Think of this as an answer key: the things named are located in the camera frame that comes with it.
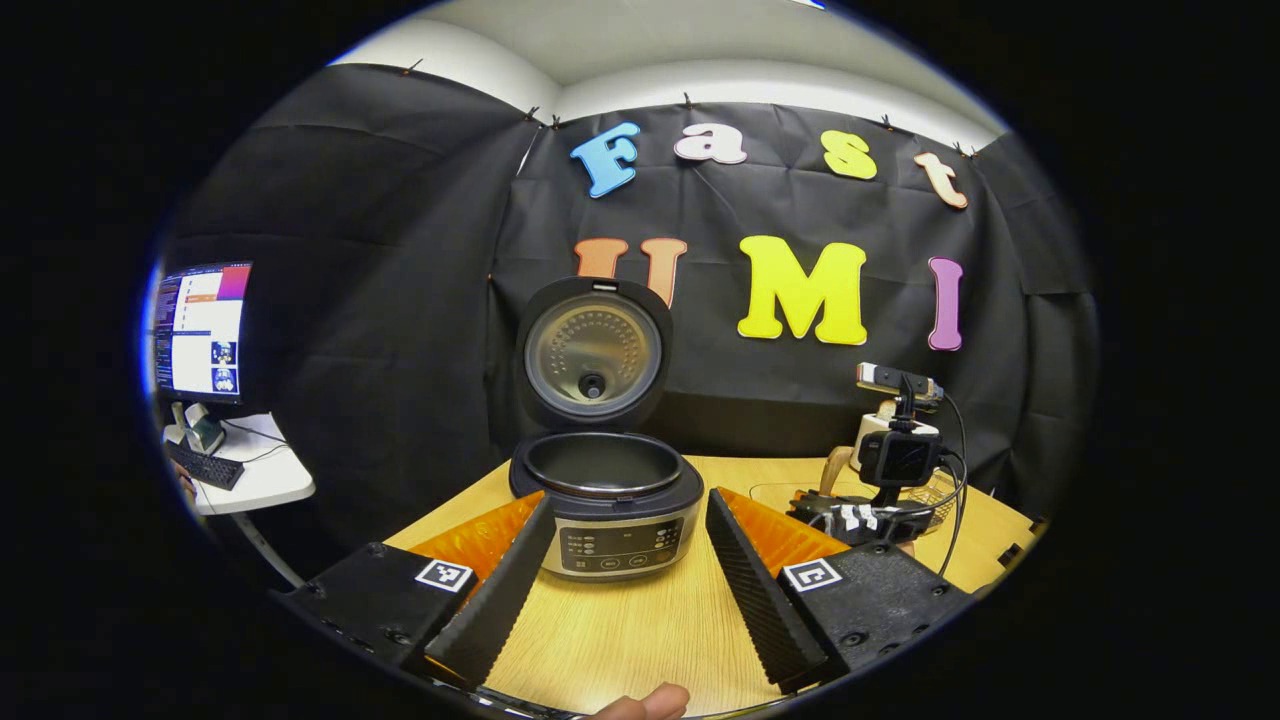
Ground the wire chopstick holder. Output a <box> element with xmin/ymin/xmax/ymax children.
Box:
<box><xmin>915</xmin><ymin>478</ymin><xmax>957</xmax><ymax>531</ymax></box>

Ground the small grey box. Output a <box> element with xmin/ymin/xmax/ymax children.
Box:
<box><xmin>170</xmin><ymin>402</ymin><xmax>226</xmax><ymax>456</ymax></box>

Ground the white toaster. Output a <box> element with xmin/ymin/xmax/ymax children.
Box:
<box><xmin>852</xmin><ymin>400</ymin><xmax>901</xmax><ymax>471</ymax></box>

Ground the black backdrop cloth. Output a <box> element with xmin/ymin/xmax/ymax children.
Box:
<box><xmin>155</xmin><ymin>65</ymin><xmax>1101</xmax><ymax>551</ymax></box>

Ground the black keyboard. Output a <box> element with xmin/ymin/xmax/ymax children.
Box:
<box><xmin>165</xmin><ymin>440</ymin><xmax>246</xmax><ymax>491</ymax></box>

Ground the wooden spoon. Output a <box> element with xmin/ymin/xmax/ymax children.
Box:
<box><xmin>820</xmin><ymin>447</ymin><xmax>859</xmax><ymax>498</ymax></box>

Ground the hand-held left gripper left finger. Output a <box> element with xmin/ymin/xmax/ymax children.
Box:
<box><xmin>270</xmin><ymin>492</ymin><xmax>556</xmax><ymax>691</ymax></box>

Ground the computer monitor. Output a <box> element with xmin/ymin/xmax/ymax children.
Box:
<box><xmin>152</xmin><ymin>262</ymin><xmax>253</xmax><ymax>406</ymax></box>

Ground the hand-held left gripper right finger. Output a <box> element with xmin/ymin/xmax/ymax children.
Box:
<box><xmin>705</xmin><ymin>487</ymin><xmax>976</xmax><ymax>693</ymax></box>

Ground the dark grey rice cooker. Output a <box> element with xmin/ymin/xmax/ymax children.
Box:
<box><xmin>508</xmin><ymin>277</ymin><xmax>706</xmax><ymax>583</ymax></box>

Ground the clear rice container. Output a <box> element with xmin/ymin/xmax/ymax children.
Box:
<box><xmin>748</xmin><ymin>482</ymin><xmax>861</xmax><ymax>513</ymax></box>

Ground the white side table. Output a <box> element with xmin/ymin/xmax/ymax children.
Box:
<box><xmin>165</xmin><ymin>412</ymin><xmax>317</xmax><ymax>591</ymax></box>

